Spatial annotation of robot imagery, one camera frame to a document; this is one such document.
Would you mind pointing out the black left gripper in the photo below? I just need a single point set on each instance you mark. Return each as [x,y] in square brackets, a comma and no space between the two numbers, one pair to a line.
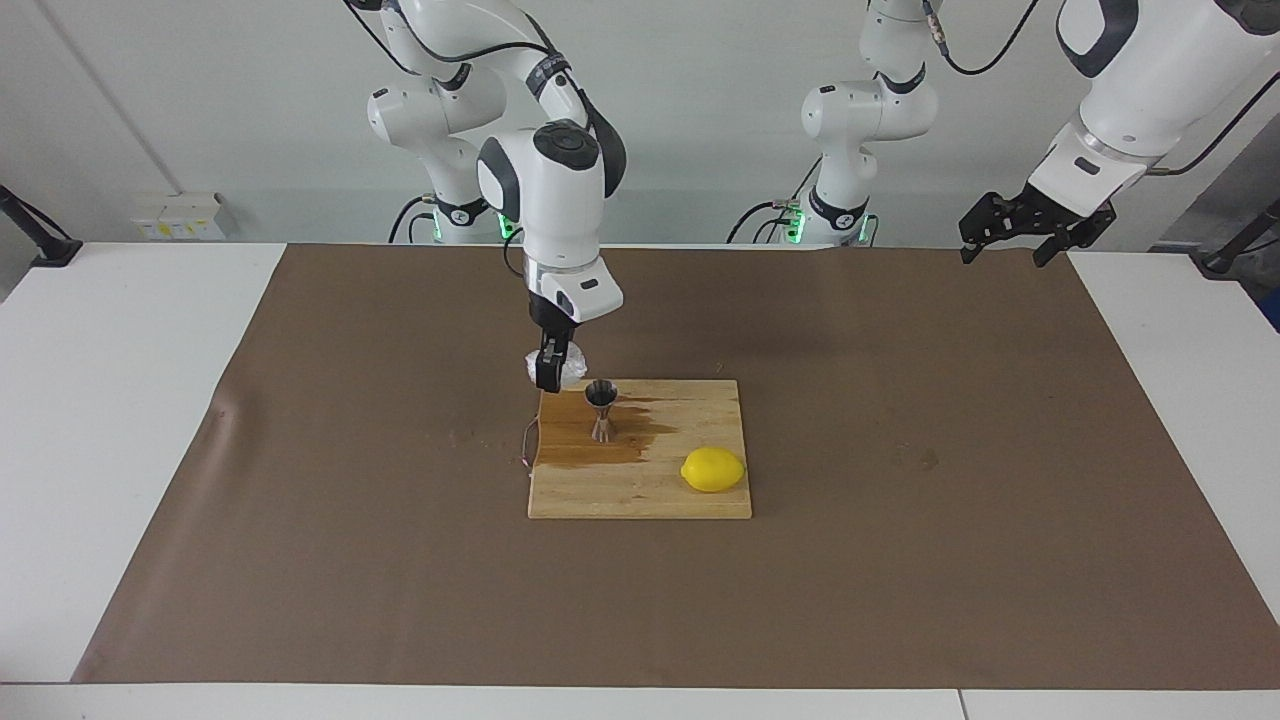
[1055,215]

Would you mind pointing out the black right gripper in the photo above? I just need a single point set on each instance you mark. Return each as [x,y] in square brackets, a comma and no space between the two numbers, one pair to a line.
[552,322]

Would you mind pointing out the clear plastic cup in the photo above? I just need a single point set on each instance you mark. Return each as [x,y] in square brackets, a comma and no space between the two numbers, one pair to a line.
[577,370]

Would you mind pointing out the steel double jigger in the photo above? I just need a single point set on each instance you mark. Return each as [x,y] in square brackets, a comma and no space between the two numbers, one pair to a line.
[601,393]

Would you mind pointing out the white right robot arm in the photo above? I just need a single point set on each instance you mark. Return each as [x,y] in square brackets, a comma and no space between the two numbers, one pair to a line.
[560,200]

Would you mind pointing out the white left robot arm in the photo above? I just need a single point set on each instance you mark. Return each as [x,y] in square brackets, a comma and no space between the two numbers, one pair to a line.
[1150,80]

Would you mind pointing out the wooden cutting board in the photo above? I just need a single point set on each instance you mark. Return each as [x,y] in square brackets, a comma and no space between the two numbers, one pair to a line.
[640,490]

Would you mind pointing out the black clamp stand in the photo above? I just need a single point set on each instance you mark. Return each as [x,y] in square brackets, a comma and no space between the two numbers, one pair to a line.
[1225,262]
[55,250]

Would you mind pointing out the yellow lemon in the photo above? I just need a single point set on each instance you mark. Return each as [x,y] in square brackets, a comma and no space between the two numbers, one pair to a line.
[713,470]

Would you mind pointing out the blue object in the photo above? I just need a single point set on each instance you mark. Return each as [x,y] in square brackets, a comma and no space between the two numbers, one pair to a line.
[1273,310]

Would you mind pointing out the brown paper table mat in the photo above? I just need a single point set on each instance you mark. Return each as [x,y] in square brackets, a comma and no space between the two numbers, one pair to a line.
[400,600]

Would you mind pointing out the white wall socket box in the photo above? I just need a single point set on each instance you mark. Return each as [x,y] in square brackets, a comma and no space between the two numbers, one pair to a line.
[180,222]

